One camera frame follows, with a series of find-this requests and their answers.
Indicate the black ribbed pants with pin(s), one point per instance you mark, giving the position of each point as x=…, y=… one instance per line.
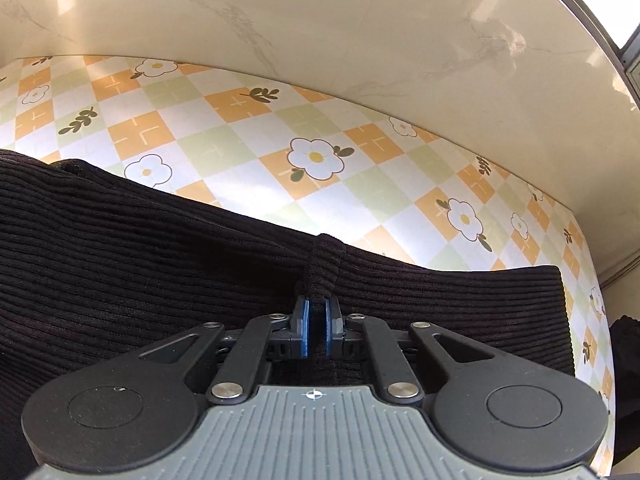
x=150, y=270

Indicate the dark cloth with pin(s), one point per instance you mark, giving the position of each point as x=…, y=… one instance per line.
x=627, y=385

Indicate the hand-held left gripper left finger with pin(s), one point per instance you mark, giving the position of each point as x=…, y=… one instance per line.
x=306, y=327

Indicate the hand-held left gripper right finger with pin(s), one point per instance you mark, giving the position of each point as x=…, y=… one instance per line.
x=329, y=327

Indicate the floral checkered tablecloth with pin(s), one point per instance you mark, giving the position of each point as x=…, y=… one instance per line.
x=240, y=135

